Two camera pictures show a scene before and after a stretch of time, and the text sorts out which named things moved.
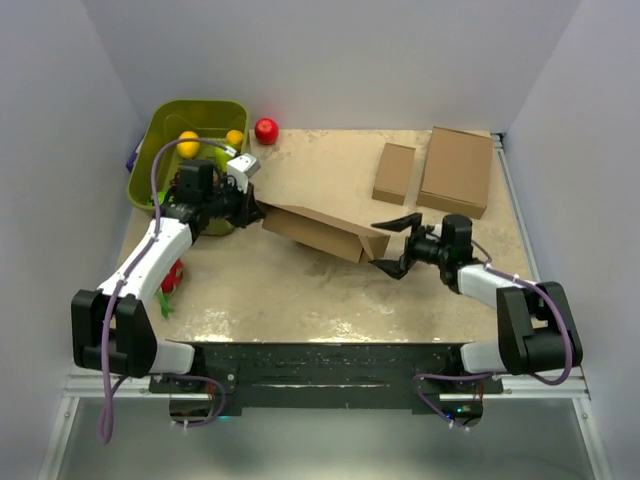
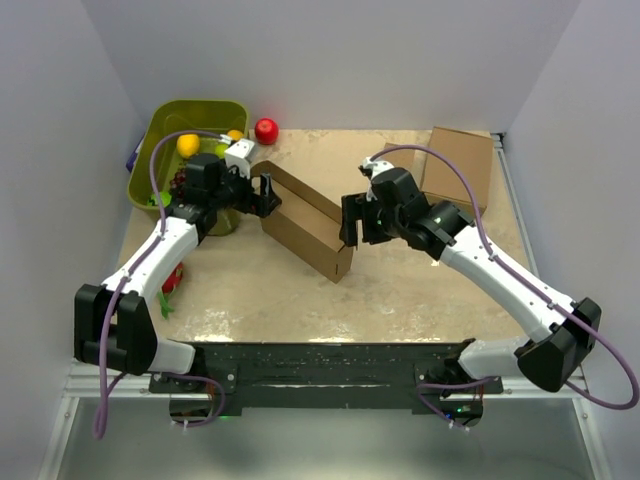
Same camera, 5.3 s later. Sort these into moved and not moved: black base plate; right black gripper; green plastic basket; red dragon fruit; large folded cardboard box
Moved: right black gripper
Not moved: large folded cardboard box; black base plate; red dragon fruit; green plastic basket
